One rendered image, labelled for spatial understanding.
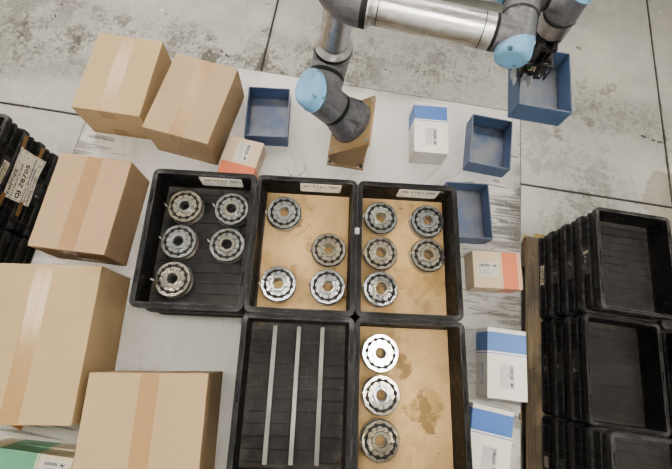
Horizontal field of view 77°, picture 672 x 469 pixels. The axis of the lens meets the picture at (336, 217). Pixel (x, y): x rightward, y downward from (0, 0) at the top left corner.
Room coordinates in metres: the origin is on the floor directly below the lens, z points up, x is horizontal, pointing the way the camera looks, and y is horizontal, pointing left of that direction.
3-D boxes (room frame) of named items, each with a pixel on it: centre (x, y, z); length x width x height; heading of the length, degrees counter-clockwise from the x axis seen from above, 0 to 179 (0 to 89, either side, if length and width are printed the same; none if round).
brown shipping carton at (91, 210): (0.31, 0.75, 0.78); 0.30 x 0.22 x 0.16; 4
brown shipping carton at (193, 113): (0.73, 0.55, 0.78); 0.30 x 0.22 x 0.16; 176
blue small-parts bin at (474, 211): (0.57, -0.44, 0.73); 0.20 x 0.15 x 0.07; 9
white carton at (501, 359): (0.10, -0.59, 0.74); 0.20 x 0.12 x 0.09; 4
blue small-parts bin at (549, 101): (0.85, -0.50, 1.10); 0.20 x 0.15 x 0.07; 3
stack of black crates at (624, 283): (0.57, -1.15, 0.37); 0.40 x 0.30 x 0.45; 3
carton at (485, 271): (0.38, -0.55, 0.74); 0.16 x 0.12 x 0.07; 98
